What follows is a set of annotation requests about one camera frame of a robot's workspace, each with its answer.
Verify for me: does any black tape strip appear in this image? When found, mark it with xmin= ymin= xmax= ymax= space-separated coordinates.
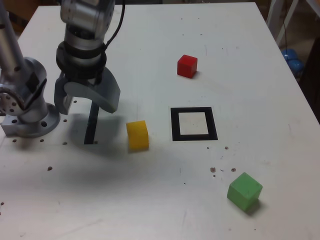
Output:
xmin=83 ymin=99 xmax=101 ymax=145

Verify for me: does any black tape square outline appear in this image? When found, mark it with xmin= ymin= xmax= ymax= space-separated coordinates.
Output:
xmin=170 ymin=106 xmax=219 ymax=142

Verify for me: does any blue round object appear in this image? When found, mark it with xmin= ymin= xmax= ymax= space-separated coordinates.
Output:
xmin=281 ymin=48 xmax=305 ymax=76

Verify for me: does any yellow cube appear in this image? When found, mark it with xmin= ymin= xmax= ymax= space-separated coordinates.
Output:
xmin=125 ymin=120 xmax=150 ymax=152

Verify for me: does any black cable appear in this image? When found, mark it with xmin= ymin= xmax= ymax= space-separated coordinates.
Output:
xmin=102 ymin=0 xmax=126 ymax=50

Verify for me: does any white metal frame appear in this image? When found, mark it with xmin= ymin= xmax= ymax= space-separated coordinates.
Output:
xmin=266 ymin=0 xmax=301 ymax=45

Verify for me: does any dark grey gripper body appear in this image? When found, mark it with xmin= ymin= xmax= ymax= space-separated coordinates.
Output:
xmin=59 ymin=67 xmax=105 ymax=86

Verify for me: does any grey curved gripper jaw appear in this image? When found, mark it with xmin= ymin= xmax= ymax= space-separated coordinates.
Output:
xmin=54 ymin=71 xmax=74 ymax=116
xmin=63 ymin=67 xmax=121 ymax=115

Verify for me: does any green cube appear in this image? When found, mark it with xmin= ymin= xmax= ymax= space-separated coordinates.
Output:
xmin=226 ymin=171 xmax=264 ymax=212

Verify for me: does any red cube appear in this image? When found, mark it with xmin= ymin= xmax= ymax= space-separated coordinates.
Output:
xmin=176 ymin=54 xmax=198 ymax=79

